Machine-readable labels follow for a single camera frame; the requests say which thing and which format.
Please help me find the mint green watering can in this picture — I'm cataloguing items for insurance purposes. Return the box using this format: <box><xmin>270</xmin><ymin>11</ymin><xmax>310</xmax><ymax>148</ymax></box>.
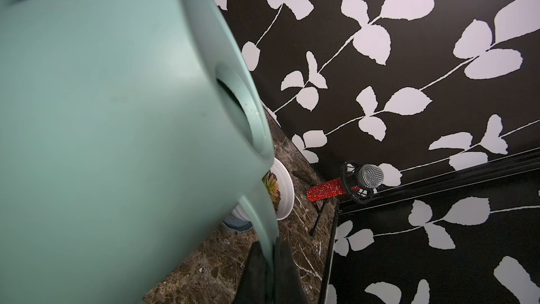
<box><xmin>1</xmin><ymin>0</ymin><xmax>278</xmax><ymax>303</ymax></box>

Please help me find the white pot right succulent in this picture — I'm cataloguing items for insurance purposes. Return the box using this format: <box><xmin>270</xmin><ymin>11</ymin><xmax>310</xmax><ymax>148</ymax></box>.
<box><xmin>231</xmin><ymin>158</ymin><xmax>296</xmax><ymax>222</ymax></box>

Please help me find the red glitter microphone on stand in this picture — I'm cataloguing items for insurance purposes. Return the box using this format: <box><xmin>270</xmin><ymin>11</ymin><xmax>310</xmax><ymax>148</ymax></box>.
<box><xmin>307</xmin><ymin>160</ymin><xmax>384</xmax><ymax>236</ymax></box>

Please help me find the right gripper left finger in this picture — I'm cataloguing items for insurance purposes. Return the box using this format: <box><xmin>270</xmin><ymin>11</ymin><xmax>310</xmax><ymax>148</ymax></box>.
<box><xmin>232</xmin><ymin>242</ymin><xmax>271</xmax><ymax>304</ymax></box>

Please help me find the blue saucer under right pot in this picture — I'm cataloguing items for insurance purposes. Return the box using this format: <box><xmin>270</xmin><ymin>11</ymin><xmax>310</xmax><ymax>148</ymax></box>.
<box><xmin>222</xmin><ymin>213</ymin><xmax>253</xmax><ymax>233</ymax></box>

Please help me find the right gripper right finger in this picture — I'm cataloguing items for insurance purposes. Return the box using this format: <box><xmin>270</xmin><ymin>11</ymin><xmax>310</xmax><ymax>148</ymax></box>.
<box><xmin>274</xmin><ymin>237</ymin><xmax>308</xmax><ymax>304</ymax></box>

